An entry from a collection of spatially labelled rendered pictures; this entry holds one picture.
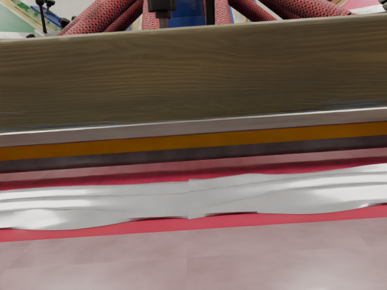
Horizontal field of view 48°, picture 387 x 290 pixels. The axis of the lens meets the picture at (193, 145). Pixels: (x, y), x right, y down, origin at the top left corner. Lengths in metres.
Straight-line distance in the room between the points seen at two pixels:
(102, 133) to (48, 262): 0.13
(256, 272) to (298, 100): 0.18
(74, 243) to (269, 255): 0.09
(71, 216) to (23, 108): 0.12
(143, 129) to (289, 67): 0.11
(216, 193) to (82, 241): 0.08
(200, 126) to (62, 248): 0.14
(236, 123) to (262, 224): 0.11
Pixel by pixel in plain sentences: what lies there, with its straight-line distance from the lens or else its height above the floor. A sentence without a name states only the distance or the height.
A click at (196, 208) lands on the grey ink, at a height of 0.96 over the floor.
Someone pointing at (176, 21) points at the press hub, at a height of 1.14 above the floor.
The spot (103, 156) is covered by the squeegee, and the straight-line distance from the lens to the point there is 0.34.
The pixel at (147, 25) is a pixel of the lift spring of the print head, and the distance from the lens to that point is 0.83.
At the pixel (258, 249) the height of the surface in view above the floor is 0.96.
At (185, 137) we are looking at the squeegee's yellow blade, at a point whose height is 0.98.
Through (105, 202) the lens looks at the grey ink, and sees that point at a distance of 0.25.
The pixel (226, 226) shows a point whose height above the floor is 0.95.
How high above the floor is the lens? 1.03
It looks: 11 degrees down
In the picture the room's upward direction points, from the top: 4 degrees counter-clockwise
